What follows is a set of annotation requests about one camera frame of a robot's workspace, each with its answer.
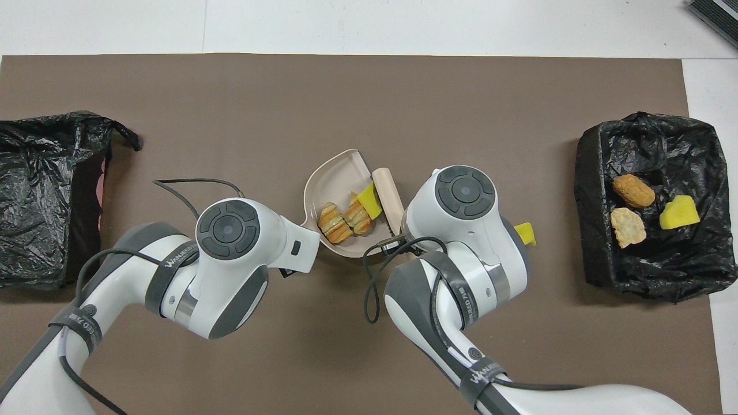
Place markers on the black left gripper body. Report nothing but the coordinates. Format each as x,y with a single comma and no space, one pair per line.
286,272

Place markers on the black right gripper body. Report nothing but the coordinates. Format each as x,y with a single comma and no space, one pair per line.
391,244

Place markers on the striped croissant piece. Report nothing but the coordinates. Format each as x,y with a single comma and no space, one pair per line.
334,223
357,218

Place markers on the beige hand brush black bristles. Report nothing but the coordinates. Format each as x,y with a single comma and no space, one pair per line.
389,196

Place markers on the small yellow sponge wedge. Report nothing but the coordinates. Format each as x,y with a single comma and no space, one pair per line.
370,199

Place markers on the beige plastic dustpan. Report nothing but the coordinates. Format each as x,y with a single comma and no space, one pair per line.
328,178

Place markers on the notched yellow sponge chunk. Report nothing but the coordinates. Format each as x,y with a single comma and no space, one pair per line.
526,232

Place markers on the pale bread piece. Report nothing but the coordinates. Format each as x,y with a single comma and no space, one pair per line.
628,227

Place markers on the brown oval bread roll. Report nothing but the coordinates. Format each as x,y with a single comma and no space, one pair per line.
633,191

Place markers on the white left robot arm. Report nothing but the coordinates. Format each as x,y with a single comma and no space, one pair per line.
230,236

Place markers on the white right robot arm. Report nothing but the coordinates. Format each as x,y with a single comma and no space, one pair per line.
461,230

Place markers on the black bag lined pink bin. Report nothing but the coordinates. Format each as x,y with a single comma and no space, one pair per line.
40,196

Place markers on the brown paper table mat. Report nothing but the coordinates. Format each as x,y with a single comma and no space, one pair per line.
369,86

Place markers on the black ribbed panel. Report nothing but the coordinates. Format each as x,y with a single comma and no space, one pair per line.
718,14

